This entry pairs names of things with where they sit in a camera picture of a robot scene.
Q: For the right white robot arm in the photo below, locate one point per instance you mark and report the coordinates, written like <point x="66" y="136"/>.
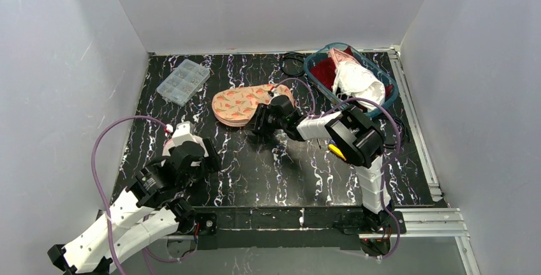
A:
<point x="354" y="134"/>

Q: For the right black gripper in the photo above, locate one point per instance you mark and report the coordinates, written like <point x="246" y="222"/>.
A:
<point x="260" y="122"/>

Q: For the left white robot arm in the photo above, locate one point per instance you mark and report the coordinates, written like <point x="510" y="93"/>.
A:
<point x="148" y="209"/>

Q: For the floral mesh laundry bag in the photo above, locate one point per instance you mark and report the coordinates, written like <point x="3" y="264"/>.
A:
<point x="235" y="107"/>

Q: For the pink bra in basin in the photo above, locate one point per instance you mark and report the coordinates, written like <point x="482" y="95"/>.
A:
<point x="337" y="56"/>

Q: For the clear plastic compartment box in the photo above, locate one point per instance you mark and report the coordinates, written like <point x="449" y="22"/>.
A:
<point x="183" y="82"/>

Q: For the yellow handled screwdriver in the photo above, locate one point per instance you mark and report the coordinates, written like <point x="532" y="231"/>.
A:
<point x="335" y="150"/>

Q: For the white bra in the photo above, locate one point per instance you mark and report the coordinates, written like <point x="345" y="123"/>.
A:
<point x="355" y="81"/>

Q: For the white round mesh laundry bag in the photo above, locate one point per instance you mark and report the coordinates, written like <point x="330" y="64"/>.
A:
<point x="169" y="144"/>

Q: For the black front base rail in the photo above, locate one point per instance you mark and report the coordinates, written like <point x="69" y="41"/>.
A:
<point x="283" y="227"/>

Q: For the dark red cloth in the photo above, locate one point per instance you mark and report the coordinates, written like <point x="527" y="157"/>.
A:
<point x="341" y="72"/>

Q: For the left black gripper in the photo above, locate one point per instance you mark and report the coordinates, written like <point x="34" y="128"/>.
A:
<point x="210" y="159"/>

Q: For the teal plastic basin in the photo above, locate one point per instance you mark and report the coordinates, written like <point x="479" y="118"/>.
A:
<point x="321" y="89"/>

